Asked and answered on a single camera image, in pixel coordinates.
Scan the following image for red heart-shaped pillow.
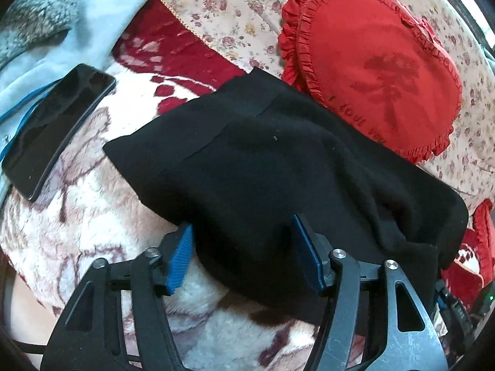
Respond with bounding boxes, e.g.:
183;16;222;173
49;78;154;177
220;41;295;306
278;0;462;163

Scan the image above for black cable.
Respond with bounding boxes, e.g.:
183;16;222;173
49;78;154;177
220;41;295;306
11;339;50;356

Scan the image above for black pants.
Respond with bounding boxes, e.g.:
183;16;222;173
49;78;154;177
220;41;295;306
104;69;468;323

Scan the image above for floral bed sheet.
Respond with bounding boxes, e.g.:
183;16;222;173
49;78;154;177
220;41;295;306
160;0;494;211

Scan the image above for black smartphone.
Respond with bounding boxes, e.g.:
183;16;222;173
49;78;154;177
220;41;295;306
1;64;117;202

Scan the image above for light blue fleece jacket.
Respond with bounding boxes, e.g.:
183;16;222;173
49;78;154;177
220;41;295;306
1;0;148;139

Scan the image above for blue lanyard cord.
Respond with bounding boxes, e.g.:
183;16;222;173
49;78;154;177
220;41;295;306
0;78;63;164

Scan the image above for red and white plush blanket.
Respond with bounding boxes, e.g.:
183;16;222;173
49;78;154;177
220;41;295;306
1;0;318;370

